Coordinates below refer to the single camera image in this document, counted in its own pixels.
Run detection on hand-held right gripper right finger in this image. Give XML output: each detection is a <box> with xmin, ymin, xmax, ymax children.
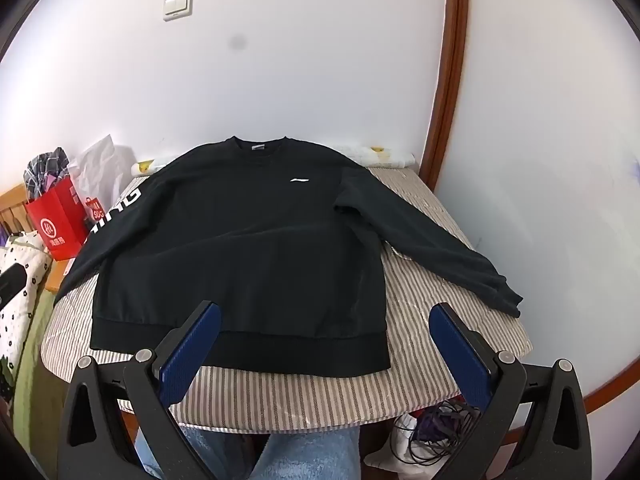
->
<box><xmin>429</xmin><ymin>301</ymin><xmax>593</xmax><ymax>480</ymax></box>

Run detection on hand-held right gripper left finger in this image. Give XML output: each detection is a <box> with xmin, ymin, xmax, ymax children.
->
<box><xmin>56</xmin><ymin>300</ymin><xmax>222</xmax><ymax>480</ymax></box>

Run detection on wooden furniture frame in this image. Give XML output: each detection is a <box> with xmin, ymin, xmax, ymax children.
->
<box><xmin>0</xmin><ymin>184</ymin><xmax>63</xmax><ymax>293</ymax></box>

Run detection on red shopping bag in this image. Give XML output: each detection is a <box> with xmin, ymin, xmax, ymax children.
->
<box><xmin>25</xmin><ymin>176</ymin><xmax>103</xmax><ymax>262</ymax></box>

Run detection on white light switch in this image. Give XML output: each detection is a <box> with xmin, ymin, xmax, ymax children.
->
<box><xmin>162</xmin><ymin>0</ymin><xmax>193</xmax><ymax>22</ymax></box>

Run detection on tangle of dark cables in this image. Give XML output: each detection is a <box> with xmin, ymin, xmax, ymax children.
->
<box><xmin>392</xmin><ymin>400</ymin><xmax>483</xmax><ymax>466</ymax></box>

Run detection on person's blue jeans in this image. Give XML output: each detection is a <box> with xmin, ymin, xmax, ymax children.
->
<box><xmin>135</xmin><ymin>422</ymin><xmax>361</xmax><ymax>480</ymax></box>

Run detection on black sweatshirt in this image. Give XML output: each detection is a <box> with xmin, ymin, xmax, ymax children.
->
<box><xmin>54</xmin><ymin>135</ymin><xmax>523</xmax><ymax>380</ymax></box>

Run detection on rolled white printed blanket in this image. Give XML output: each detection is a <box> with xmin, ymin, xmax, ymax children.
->
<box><xmin>129</xmin><ymin>142</ymin><xmax>416</xmax><ymax>177</ymax></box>

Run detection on green blanket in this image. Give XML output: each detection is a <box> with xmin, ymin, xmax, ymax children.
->
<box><xmin>10</xmin><ymin>290</ymin><xmax>66</xmax><ymax>461</ymax></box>

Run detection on white plastic bag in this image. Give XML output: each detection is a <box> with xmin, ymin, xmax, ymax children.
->
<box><xmin>67</xmin><ymin>133</ymin><xmax>132</xmax><ymax>211</ymax></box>

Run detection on plaid cloth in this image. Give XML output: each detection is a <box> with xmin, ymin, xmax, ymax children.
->
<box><xmin>22</xmin><ymin>147</ymin><xmax>71</xmax><ymax>202</ymax></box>

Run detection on black oblong object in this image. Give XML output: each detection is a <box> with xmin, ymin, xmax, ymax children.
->
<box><xmin>0</xmin><ymin>262</ymin><xmax>28</xmax><ymax>311</ymax></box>

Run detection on striped mattress cover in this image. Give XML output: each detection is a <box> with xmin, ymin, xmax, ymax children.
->
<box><xmin>41</xmin><ymin>165</ymin><xmax>533</xmax><ymax>433</ymax></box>

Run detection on brown wooden trim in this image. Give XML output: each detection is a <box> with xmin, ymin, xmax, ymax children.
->
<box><xmin>419</xmin><ymin>0</ymin><xmax>640</xmax><ymax>416</ymax></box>

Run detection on white cloth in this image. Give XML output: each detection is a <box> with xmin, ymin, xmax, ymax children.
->
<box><xmin>365</xmin><ymin>412</ymin><xmax>426</xmax><ymax>468</ymax></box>

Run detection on white dotted quilt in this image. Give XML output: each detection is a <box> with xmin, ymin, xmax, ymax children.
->
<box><xmin>0</xmin><ymin>232</ymin><xmax>53</xmax><ymax>376</ymax></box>

